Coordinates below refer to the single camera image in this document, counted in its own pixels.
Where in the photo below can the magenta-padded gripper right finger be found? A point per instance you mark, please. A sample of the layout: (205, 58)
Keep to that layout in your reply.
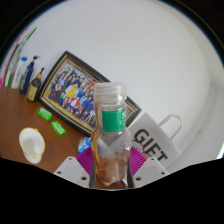
(148, 170)

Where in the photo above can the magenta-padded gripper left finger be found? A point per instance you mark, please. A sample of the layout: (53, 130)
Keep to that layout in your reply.
(71, 170)

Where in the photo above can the clear green-labelled plastic bottle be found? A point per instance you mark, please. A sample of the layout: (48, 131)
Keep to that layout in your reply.
(111, 146)

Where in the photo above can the white paper gift bag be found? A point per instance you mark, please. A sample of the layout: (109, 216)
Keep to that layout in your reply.
(153, 143)

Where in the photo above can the blue tissue pack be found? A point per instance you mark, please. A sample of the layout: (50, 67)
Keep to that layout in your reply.
(84, 145)

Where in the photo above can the green soap packet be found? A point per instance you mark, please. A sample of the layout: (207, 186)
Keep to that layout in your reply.
(44, 113)
(58, 128)

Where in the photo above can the white cup with yellow rim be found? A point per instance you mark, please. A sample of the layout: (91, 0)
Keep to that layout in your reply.
(31, 144)

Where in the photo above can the framed group photo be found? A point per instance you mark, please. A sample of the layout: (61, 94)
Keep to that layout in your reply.
(71, 91)

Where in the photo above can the amber pump bottle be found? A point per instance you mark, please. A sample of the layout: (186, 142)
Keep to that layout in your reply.
(33, 90)

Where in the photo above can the dark blue pump bottle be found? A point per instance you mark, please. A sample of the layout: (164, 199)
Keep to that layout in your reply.
(27, 76)

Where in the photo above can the white lotion bottle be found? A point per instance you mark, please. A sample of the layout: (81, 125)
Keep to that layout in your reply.
(19, 73)

